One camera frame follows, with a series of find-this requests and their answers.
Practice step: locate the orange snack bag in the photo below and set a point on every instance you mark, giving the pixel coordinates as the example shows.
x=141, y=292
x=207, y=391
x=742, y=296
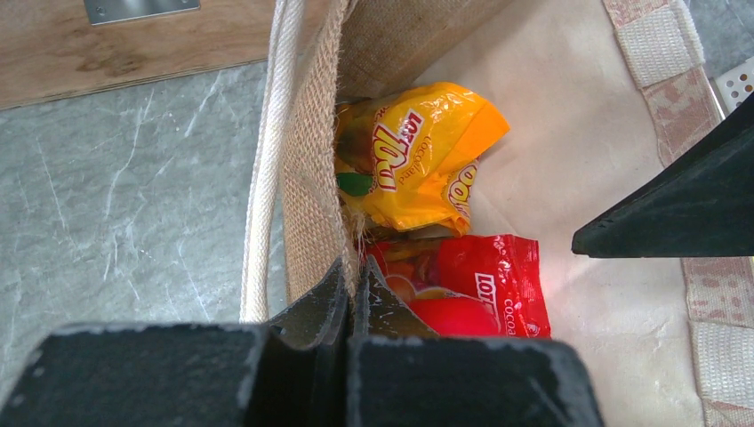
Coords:
x=408, y=161

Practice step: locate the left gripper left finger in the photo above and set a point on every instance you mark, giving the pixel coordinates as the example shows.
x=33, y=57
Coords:
x=276, y=373

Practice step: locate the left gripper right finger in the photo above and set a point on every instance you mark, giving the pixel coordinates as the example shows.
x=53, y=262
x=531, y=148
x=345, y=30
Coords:
x=401, y=373

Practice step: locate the red snack bag shelf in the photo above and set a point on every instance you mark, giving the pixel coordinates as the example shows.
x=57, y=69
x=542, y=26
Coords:
x=468, y=286

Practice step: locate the white plastic basket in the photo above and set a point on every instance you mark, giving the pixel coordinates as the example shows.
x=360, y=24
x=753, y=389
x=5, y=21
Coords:
x=735, y=86

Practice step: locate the wooden base board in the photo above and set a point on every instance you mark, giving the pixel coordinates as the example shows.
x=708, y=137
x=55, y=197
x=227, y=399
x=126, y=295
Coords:
x=50, y=51

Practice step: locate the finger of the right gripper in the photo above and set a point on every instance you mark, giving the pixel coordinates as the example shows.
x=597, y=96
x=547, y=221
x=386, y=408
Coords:
x=699, y=206

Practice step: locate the brown burlap grocery bag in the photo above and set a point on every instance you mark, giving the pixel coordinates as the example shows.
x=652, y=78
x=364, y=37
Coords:
x=601, y=95

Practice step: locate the metal switch stand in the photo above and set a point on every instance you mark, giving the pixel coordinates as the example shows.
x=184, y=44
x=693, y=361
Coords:
x=100, y=12

